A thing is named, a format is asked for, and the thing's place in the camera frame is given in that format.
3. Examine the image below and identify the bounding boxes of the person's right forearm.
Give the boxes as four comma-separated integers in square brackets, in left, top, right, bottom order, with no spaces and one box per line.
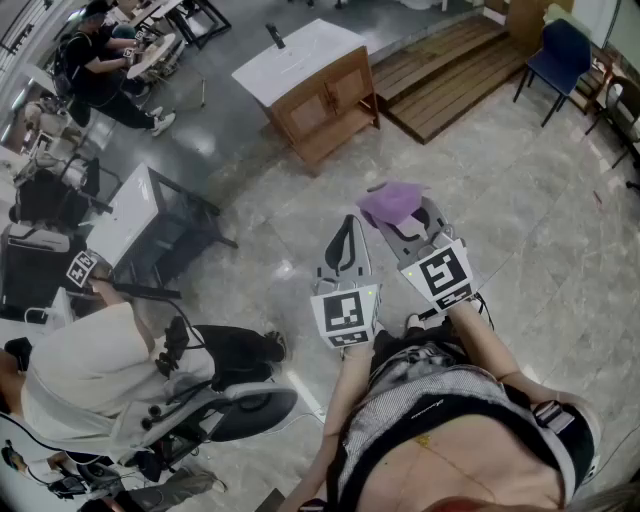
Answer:
[446,299,526,381]

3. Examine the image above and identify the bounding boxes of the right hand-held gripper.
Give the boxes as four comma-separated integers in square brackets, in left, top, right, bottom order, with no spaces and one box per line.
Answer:
[372,195,476,315]

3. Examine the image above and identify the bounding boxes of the black mesh office chair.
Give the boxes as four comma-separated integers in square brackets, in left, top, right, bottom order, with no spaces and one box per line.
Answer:
[0,222,74,321]

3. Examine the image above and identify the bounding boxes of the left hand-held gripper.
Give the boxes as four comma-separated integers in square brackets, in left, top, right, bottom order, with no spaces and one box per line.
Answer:
[309,213,383,350]

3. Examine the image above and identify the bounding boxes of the brown wooden wardrobe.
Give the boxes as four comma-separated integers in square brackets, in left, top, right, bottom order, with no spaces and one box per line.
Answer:
[504,0,576,49]

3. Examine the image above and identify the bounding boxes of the blue chair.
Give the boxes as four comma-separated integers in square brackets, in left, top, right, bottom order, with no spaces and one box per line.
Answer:
[513,18,595,129]

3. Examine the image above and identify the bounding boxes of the person's legs black trousers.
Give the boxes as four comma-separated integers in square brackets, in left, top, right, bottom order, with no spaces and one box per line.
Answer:
[372,312,471,371]

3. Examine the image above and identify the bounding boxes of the person's torso grey mesh top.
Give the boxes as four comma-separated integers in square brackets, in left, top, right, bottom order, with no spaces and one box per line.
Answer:
[324,344,601,512]

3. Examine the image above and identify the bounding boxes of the person's left forearm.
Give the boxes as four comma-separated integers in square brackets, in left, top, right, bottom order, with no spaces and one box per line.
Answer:
[322,345,377,441]

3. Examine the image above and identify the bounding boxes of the wooden vanity cabinet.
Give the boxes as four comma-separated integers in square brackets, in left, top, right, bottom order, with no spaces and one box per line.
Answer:
[268,44,382,167]

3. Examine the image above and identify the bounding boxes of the wooden slatted platform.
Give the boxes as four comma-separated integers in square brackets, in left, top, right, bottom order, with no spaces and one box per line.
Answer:
[370,13,532,146]

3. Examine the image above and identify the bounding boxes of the grey office chair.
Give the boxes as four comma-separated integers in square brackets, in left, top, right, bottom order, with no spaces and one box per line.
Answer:
[117,374,300,476]

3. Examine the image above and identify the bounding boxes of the purple cloth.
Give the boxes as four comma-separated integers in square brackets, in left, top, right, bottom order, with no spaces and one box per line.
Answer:
[355,180,432,227]

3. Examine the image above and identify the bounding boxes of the white ceramic sink basin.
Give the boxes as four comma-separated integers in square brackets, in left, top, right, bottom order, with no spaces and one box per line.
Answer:
[231,18,370,108]

